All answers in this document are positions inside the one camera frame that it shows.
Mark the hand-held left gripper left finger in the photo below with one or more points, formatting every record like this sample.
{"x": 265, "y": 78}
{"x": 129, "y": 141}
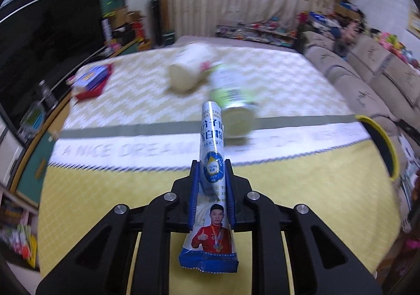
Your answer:
{"x": 194, "y": 196}

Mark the open cardboard boxes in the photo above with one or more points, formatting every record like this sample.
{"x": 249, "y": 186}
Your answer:
{"x": 126, "y": 18}

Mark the blue box on red tray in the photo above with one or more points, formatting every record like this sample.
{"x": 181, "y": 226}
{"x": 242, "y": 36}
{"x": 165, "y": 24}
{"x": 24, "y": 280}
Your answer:
{"x": 95, "y": 91}

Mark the black flat television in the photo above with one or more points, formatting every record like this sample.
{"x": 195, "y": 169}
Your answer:
{"x": 42, "y": 52}

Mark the framed wall picture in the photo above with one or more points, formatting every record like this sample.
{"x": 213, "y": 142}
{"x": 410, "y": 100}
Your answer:
{"x": 414, "y": 24}

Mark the blue white toothpaste tube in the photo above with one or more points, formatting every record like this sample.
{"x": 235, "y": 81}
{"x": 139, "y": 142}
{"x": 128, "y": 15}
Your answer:
{"x": 211, "y": 157}

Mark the yellow teal television cabinet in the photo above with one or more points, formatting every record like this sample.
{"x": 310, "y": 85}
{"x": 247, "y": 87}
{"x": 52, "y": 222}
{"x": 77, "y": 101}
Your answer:
{"x": 36, "y": 167}

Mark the clear water bottle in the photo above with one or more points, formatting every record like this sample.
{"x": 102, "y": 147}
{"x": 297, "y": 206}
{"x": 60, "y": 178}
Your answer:
{"x": 48, "y": 95}

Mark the blue card box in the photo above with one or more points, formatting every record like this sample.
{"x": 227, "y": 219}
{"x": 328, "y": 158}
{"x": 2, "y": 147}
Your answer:
{"x": 90, "y": 77}

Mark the white flowered paper cup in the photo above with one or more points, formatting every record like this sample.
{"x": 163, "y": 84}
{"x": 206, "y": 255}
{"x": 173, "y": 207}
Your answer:
{"x": 187, "y": 68}

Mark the small pink object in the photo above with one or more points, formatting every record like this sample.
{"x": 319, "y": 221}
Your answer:
{"x": 70, "y": 80}

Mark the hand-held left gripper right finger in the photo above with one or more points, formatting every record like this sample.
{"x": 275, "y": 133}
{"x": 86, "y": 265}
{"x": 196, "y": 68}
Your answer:
{"x": 229, "y": 196}

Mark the pile of plush toys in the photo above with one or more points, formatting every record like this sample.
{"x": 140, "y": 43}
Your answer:
{"x": 387, "y": 41}

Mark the green label bottle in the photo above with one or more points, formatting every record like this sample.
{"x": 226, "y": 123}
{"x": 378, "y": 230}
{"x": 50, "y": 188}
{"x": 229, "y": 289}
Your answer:
{"x": 229, "y": 91}

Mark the pile of books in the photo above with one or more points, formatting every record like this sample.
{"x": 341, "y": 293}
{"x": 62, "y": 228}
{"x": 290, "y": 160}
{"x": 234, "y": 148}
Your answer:
{"x": 16, "y": 236}

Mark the yellow rim trash bin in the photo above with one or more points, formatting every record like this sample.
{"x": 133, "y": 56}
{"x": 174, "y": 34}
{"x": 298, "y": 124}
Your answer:
{"x": 384, "y": 147}

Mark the beige sofa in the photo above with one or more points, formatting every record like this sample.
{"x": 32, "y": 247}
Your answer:
{"x": 361, "y": 85}

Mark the green box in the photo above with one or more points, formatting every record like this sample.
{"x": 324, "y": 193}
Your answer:
{"x": 169, "y": 36}

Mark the black tower fan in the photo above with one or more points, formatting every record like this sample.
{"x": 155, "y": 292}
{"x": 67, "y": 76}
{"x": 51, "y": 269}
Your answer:
{"x": 156, "y": 19}

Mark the white drawer unit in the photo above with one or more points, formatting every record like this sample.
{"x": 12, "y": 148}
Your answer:
{"x": 10, "y": 154}

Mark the cluttered low shelf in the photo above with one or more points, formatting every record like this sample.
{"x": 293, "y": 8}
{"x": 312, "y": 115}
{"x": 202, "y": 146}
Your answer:
{"x": 256, "y": 32}

